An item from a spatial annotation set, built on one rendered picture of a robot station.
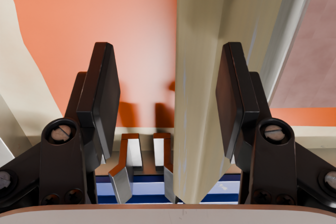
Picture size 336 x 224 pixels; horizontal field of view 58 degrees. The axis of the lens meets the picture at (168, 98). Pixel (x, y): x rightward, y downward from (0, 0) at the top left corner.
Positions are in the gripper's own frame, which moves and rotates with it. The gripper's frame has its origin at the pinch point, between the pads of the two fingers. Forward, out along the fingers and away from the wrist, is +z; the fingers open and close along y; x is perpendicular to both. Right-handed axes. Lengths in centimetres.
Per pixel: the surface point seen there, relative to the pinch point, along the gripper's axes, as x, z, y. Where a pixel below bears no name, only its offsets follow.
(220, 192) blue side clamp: -27.9, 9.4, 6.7
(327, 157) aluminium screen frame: -24.8, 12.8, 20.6
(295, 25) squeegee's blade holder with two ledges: -1.3, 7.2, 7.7
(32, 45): -7.4, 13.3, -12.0
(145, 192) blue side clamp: -27.5, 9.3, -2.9
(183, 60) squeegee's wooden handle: -1.8, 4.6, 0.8
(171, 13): -4.3, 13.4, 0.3
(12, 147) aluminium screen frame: -19.4, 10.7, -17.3
